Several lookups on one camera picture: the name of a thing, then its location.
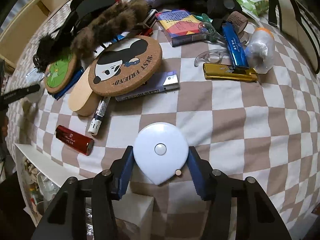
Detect blue metallic lighter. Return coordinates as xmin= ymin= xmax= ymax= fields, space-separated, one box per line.
xmin=222 ymin=22 xmax=249 ymax=69

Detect white storage box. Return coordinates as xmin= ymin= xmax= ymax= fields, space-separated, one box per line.
xmin=15 ymin=144 xmax=154 ymax=239

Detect checkered bed sheet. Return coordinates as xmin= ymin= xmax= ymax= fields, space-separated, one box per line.
xmin=6 ymin=18 xmax=319 ymax=239

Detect wooden headboard shelf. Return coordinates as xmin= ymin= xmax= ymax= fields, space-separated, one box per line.
xmin=1 ymin=0 xmax=67 ymax=69

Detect clear safety glasses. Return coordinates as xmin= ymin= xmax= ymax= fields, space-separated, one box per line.
xmin=194 ymin=22 xmax=229 ymax=67

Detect green dinosaur cork coaster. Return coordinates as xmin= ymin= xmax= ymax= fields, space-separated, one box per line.
xmin=44 ymin=53 xmax=78 ymax=94

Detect panda cork coaster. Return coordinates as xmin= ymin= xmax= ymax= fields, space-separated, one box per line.
xmin=88 ymin=36 xmax=162 ymax=96

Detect white round tape measure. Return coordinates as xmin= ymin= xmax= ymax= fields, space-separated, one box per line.
xmin=133 ymin=122 xmax=189 ymax=185

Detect white thread spool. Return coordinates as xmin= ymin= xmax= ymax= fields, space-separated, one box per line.
xmin=245 ymin=28 xmax=275 ymax=74

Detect brown furry scrunchie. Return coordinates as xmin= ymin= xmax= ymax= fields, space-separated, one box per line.
xmin=71 ymin=0 xmax=151 ymax=59

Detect dark red lighter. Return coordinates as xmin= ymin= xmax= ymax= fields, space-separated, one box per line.
xmin=55 ymin=125 xmax=94 ymax=155

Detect gold lighter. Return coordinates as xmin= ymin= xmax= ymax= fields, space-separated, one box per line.
xmin=203 ymin=63 xmax=258 ymax=82

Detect oval wooden board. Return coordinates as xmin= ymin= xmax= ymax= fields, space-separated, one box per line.
xmin=68 ymin=67 xmax=101 ymax=116

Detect colourful card box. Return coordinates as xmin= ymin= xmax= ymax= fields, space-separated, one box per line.
xmin=156 ymin=9 xmax=206 ymax=47

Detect blue lighter under coaster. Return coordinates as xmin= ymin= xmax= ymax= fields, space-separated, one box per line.
xmin=53 ymin=67 xmax=85 ymax=100

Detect white blue pen lighter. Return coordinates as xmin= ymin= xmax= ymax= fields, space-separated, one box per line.
xmin=88 ymin=96 xmax=111 ymax=135

